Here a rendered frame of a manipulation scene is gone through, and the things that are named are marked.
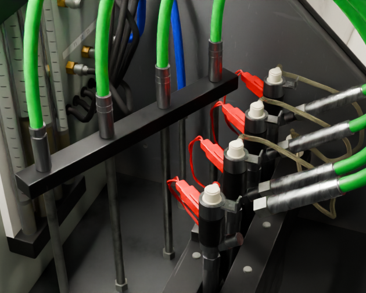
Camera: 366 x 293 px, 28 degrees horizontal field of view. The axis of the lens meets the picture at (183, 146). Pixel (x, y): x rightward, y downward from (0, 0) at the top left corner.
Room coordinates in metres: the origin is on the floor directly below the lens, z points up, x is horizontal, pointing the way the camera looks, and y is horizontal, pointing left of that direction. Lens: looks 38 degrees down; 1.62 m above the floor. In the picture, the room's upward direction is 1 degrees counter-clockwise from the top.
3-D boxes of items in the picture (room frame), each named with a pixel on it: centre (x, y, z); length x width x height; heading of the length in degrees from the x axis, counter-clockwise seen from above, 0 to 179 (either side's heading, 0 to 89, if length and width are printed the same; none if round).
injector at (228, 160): (0.63, -0.07, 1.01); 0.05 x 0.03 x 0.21; 68
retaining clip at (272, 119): (0.70, -0.10, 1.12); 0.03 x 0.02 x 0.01; 68
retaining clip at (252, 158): (0.63, -0.07, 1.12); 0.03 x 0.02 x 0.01; 68
